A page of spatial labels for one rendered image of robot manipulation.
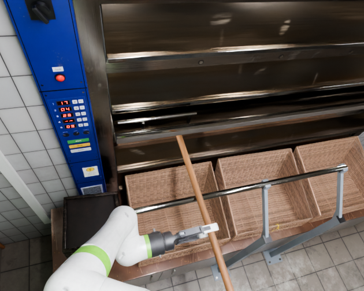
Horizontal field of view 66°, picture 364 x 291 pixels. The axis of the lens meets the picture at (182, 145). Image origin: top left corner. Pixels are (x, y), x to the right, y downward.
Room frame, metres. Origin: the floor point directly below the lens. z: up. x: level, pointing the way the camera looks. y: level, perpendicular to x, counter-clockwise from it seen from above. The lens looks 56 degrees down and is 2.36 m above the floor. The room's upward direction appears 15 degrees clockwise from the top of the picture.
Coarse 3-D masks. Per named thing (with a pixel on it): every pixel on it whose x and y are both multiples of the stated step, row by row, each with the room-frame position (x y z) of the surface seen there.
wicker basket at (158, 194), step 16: (128, 176) 0.71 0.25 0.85; (144, 176) 0.75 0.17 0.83; (160, 176) 0.79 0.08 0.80; (176, 176) 0.83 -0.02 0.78; (208, 176) 0.91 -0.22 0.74; (128, 192) 0.62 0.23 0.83; (144, 192) 0.71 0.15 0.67; (160, 192) 0.76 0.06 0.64; (176, 192) 0.80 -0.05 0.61; (192, 192) 0.84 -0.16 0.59; (208, 192) 0.85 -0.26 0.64; (176, 208) 0.70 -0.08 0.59; (208, 208) 0.76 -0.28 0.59; (144, 224) 0.54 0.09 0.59; (160, 224) 0.57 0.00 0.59; (176, 224) 0.60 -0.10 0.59; (192, 224) 0.62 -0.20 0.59; (224, 224) 0.63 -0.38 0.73; (208, 240) 0.55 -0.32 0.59; (224, 240) 0.53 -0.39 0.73; (176, 256) 0.40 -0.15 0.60
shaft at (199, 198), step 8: (176, 136) 0.83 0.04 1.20; (184, 144) 0.79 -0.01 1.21; (184, 152) 0.74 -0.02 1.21; (184, 160) 0.71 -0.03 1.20; (192, 168) 0.67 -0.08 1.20; (192, 176) 0.63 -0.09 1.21; (192, 184) 0.59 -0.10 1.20; (200, 192) 0.56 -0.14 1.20; (200, 200) 0.52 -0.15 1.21; (200, 208) 0.49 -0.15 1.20; (208, 216) 0.46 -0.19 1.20; (208, 224) 0.43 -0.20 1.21; (216, 240) 0.37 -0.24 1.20; (216, 248) 0.34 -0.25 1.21; (216, 256) 0.31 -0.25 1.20; (224, 264) 0.28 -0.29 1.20; (224, 272) 0.26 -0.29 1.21; (224, 280) 0.23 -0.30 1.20; (232, 288) 0.21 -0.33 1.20
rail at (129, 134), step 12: (312, 108) 1.04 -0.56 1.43; (324, 108) 1.06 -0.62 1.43; (336, 108) 1.10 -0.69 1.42; (216, 120) 0.81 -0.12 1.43; (228, 120) 0.82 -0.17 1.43; (240, 120) 0.84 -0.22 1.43; (252, 120) 0.87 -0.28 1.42; (132, 132) 0.63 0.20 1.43; (144, 132) 0.64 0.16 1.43; (156, 132) 0.66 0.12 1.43; (168, 132) 0.68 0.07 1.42
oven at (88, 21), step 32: (96, 0) 0.70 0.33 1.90; (96, 32) 0.70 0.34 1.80; (96, 64) 0.69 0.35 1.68; (128, 64) 0.75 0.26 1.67; (160, 64) 0.80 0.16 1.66; (192, 64) 0.86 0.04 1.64; (224, 64) 0.93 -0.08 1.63; (96, 96) 0.69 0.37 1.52; (96, 128) 0.68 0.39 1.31; (256, 128) 1.10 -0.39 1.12
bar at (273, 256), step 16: (288, 176) 0.80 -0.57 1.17; (304, 176) 0.82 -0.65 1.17; (224, 192) 0.61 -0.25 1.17; (240, 192) 0.64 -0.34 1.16; (144, 208) 0.43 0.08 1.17; (160, 208) 0.45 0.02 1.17; (336, 208) 0.80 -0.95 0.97; (336, 224) 0.73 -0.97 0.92; (256, 240) 0.54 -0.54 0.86; (304, 240) 0.73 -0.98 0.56; (240, 256) 0.51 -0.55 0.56; (272, 256) 0.73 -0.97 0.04
